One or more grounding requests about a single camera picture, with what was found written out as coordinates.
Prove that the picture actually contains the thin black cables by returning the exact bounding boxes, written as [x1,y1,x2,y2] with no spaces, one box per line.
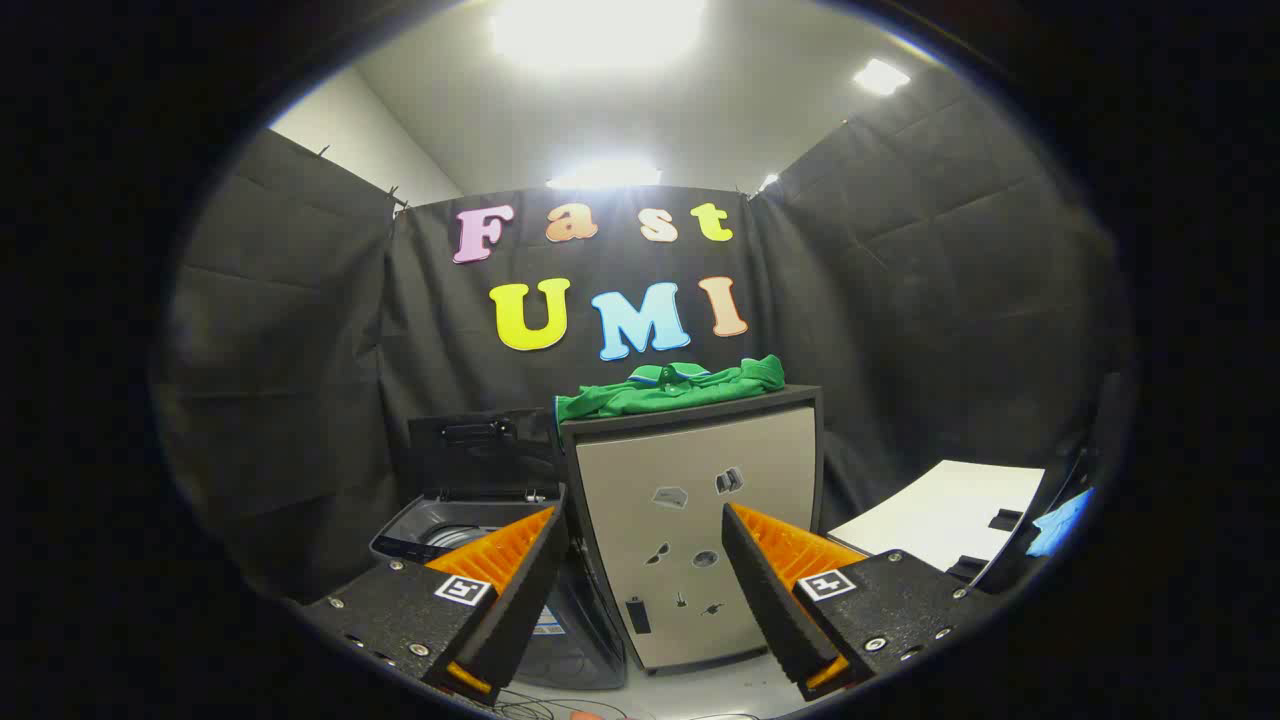
[495,685,631,720]

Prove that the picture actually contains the white flat board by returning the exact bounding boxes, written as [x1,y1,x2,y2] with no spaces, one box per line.
[828,460,1046,576]

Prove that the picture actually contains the green polo shirt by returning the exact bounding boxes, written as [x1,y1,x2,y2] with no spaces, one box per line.
[555,354,787,422]

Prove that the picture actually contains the blue object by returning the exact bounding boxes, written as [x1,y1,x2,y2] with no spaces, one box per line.
[1025,487,1096,558]

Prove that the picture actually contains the black backdrop cloth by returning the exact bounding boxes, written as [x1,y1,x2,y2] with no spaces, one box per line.
[150,65,1136,601]

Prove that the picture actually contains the dark grey washing machine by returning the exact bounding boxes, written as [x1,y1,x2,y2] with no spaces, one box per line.
[370,490,629,691]

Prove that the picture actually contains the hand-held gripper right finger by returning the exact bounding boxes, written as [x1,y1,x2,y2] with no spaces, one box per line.
[720,502,1001,702]

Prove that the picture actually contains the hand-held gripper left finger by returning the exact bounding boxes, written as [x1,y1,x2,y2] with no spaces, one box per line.
[300,505,571,706]

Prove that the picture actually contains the grey cabinet with black frame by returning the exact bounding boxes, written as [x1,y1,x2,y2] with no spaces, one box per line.
[558,385,826,673]

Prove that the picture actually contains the ceiling light panel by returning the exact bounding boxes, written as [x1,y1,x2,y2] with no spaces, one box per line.
[545,160,663,191]
[853,58,912,97]
[490,0,707,71]

